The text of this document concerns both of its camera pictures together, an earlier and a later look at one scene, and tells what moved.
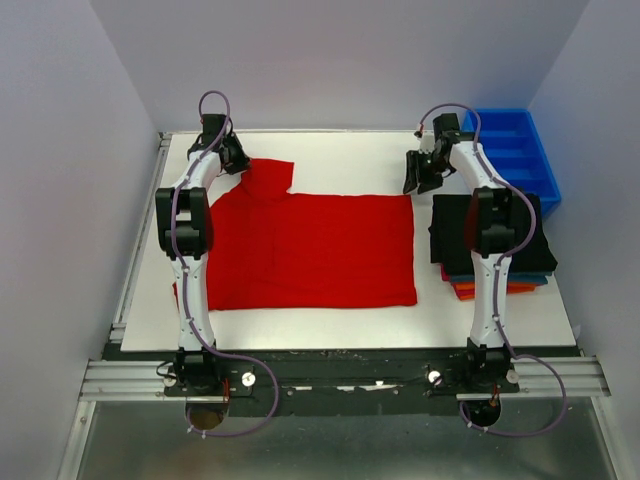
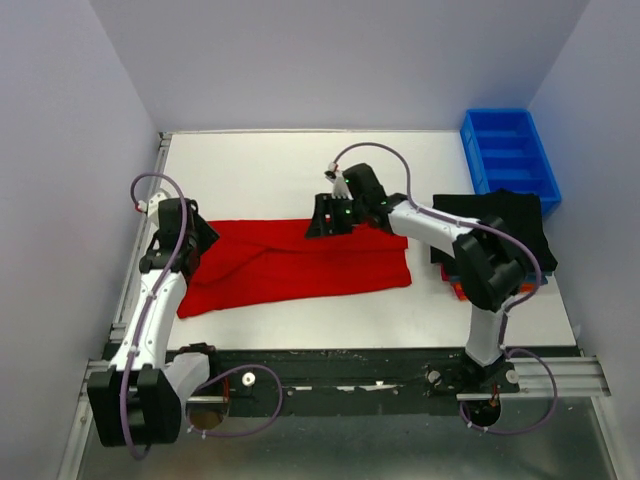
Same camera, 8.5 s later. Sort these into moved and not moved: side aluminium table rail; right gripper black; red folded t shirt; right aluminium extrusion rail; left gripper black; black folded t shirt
Moved: right gripper black; left gripper black
Not moved: black folded t shirt; right aluminium extrusion rail; red folded t shirt; side aluminium table rail
